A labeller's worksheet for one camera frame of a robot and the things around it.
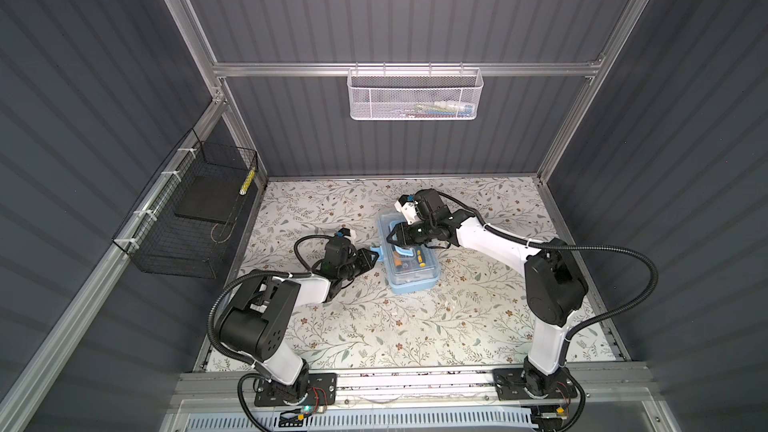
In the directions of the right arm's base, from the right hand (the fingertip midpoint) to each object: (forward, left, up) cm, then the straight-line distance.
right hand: (393, 242), depth 88 cm
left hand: (-1, +5, -6) cm, 8 cm away
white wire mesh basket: (+67, -9, +9) cm, 68 cm away
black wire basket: (-3, +51, +17) cm, 54 cm away
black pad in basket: (+2, +46, +19) cm, 50 cm away
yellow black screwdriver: (-4, -8, -2) cm, 9 cm away
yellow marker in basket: (+8, +40, +17) cm, 45 cm away
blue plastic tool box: (-7, -5, -4) cm, 9 cm away
